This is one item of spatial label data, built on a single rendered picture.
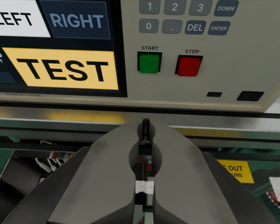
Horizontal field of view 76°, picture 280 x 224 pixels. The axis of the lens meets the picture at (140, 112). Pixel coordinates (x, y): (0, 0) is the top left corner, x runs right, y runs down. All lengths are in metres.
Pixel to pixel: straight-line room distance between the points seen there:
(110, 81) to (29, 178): 0.47
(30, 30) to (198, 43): 0.14
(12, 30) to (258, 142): 0.29
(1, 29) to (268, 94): 0.27
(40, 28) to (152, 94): 0.12
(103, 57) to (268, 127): 0.20
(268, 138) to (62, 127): 0.25
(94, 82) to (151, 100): 0.07
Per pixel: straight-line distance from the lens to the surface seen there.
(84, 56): 0.19
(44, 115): 0.25
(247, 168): 0.28
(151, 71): 0.18
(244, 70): 0.21
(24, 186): 0.62
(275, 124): 0.27
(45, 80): 0.23
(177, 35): 0.17
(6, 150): 0.34
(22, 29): 0.20
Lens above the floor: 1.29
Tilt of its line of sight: 53 degrees down
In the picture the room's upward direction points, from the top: 1 degrees clockwise
